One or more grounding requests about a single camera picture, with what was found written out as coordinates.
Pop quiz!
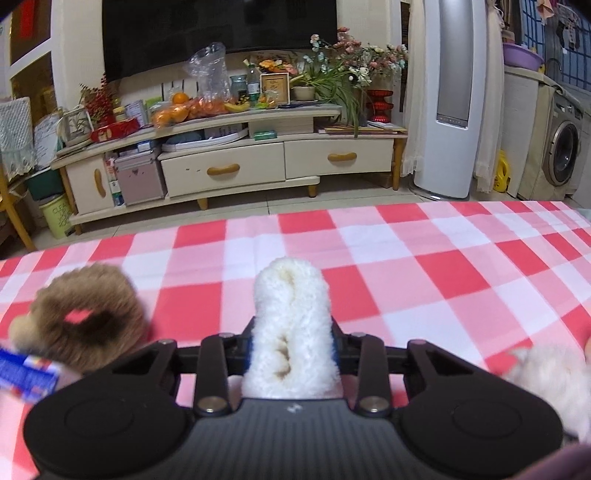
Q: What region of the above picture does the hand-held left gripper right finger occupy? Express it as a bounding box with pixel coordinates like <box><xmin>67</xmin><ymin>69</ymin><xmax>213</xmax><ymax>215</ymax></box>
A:
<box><xmin>331</xmin><ymin>322</ymin><xmax>479</xmax><ymax>416</ymax></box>

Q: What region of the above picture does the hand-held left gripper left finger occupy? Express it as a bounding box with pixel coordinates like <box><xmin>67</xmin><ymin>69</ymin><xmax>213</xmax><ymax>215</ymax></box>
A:
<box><xmin>113</xmin><ymin>318</ymin><xmax>257</xmax><ymax>416</ymax></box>

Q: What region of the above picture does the white fluffy sock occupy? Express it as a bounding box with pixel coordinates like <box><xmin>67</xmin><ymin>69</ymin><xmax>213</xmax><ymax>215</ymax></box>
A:
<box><xmin>242</xmin><ymin>257</ymin><xmax>345</xmax><ymax>400</ymax></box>

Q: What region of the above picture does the red checked tablecloth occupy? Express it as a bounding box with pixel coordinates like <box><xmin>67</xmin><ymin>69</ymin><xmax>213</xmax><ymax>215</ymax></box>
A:
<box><xmin>0</xmin><ymin>202</ymin><xmax>591</xmax><ymax>480</ymax></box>

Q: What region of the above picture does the brown plush toy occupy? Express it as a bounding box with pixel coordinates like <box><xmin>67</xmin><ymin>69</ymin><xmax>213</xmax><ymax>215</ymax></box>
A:
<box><xmin>9</xmin><ymin>261</ymin><xmax>151</xmax><ymax>374</ymax></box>

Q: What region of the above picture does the cream television stand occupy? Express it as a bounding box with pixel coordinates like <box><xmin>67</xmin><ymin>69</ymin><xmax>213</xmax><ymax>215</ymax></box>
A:
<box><xmin>51</xmin><ymin>104</ymin><xmax>409</xmax><ymax>227</ymax></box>

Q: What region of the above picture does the pink metal case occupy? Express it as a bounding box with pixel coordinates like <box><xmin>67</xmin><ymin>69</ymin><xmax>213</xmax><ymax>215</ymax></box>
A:
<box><xmin>115</xmin><ymin>150</ymin><xmax>167</xmax><ymax>206</ymax></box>

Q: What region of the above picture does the white fluffy pompom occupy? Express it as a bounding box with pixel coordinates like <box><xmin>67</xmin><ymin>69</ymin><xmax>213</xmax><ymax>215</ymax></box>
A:
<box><xmin>502</xmin><ymin>346</ymin><xmax>591</xmax><ymax>445</ymax></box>

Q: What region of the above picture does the blue tissue pack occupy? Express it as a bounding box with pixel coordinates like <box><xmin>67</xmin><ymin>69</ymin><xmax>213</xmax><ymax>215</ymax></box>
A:
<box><xmin>0</xmin><ymin>347</ymin><xmax>61</xmax><ymax>404</ymax></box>

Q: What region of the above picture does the white tower air conditioner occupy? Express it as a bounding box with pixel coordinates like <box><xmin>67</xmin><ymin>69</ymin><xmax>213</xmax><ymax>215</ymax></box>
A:
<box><xmin>413</xmin><ymin>0</ymin><xmax>492</xmax><ymax>200</ymax></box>

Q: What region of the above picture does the light green trash bin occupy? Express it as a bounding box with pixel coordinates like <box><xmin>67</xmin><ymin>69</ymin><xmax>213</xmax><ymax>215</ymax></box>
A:
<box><xmin>39</xmin><ymin>194</ymin><xmax>75</xmax><ymax>240</ymax></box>

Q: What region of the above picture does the yellow detergent bottle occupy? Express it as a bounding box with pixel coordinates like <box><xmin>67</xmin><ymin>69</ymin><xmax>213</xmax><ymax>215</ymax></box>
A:
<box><xmin>493</xmin><ymin>150</ymin><xmax>509</xmax><ymax>192</ymax></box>

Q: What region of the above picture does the white curtain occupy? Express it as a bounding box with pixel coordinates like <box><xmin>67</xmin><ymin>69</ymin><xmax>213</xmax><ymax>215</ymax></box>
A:
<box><xmin>399</xmin><ymin>0</ymin><xmax>426</xmax><ymax>177</ymax></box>

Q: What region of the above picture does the red vase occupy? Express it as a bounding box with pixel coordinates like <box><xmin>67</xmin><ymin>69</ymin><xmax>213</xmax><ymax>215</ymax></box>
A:
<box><xmin>367</xmin><ymin>89</ymin><xmax>394</xmax><ymax>124</ymax></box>

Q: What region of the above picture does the pile of oranges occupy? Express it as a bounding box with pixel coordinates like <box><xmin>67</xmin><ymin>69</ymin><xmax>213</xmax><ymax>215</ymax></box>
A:
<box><xmin>151</xmin><ymin>92</ymin><xmax>227</xmax><ymax>128</ymax></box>

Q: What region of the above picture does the person's purple clothing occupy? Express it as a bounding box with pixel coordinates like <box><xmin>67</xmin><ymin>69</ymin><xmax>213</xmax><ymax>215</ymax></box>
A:
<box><xmin>536</xmin><ymin>442</ymin><xmax>591</xmax><ymax>480</ymax></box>

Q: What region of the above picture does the red snack packet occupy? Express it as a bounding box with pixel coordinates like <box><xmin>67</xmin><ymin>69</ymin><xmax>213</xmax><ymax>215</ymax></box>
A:
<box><xmin>91</xmin><ymin>117</ymin><xmax>140</xmax><ymax>143</ymax></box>

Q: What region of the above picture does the potted spider plant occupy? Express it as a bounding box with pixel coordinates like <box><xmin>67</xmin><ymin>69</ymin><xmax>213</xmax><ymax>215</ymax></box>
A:
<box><xmin>291</xmin><ymin>65</ymin><xmax>365</xmax><ymax>138</ymax></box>

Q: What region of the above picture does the dark green bin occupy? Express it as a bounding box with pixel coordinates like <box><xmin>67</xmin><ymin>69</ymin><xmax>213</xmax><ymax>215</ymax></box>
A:
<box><xmin>25</xmin><ymin>171</ymin><xmax>63</xmax><ymax>200</ymax></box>

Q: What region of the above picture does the plastic bottle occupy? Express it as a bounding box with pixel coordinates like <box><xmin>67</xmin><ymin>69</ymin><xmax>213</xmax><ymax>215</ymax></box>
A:
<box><xmin>246</xmin><ymin>64</ymin><xmax>262</xmax><ymax>103</ymax></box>

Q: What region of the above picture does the yellow wooden chair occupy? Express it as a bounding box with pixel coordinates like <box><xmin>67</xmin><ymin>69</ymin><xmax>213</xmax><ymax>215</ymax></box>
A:
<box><xmin>0</xmin><ymin>166</ymin><xmax>37</xmax><ymax>252</ymax></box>

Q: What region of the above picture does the white basket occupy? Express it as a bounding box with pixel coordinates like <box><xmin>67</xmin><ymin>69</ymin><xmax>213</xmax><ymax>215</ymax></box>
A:
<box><xmin>59</xmin><ymin>106</ymin><xmax>95</xmax><ymax>147</ymax></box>

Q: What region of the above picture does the clear plastic bag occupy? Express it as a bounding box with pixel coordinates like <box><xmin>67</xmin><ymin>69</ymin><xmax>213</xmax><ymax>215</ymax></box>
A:
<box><xmin>185</xmin><ymin>42</ymin><xmax>232</xmax><ymax>104</ymax></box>

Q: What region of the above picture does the cream covered cabinet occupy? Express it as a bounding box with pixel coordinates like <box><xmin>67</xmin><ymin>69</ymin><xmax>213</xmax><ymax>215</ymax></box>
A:
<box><xmin>503</xmin><ymin>67</ymin><xmax>555</xmax><ymax>199</ymax></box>

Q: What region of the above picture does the red berry branch decoration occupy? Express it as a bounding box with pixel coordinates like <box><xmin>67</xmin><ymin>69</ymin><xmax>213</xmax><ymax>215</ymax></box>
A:
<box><xmin>79</xmin><ymin>76</ymin><xmax>122</xmax><ymax>125</ymax></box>

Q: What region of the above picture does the artificial flower bouquet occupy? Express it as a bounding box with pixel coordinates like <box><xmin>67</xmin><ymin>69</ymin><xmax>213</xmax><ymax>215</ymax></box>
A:
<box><xmin>305</xmin><ymin>27</ymin><xmax>409</xmax><ymax>87</ymax></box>

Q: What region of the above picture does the washing machine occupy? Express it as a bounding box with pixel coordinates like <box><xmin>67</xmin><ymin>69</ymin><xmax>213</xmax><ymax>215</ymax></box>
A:
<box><xmin>538</xmin><ymin>90</ymin><xmax>585</xmax><ymax>188</ymax></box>

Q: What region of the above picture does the white lace cover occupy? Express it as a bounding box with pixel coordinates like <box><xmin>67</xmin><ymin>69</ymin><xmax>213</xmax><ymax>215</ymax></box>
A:
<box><xmin>0</xmin><ymin>97</ymin><xmax>38</xmax><ymax>178</ymax></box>

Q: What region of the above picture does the black television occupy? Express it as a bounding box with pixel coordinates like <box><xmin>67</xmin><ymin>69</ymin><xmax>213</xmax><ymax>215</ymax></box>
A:
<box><xmin>102</xmin><ymin>0</ymin><xmax>339</xmax><ymax>83</ymax></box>

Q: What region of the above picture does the purple basin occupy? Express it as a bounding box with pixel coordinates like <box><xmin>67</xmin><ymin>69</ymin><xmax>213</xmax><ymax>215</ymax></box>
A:
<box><xmin>502</xmin><ymin>44</ymin><xmax>546</xmax><ymax>72</ymax></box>

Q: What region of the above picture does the wooden photo frame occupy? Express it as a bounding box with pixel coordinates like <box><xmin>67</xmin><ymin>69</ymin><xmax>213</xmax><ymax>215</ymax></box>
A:
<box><xmin>259</xmin><ymin>72</ymin><xmax>290</xmax><ymax>108</ymax></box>

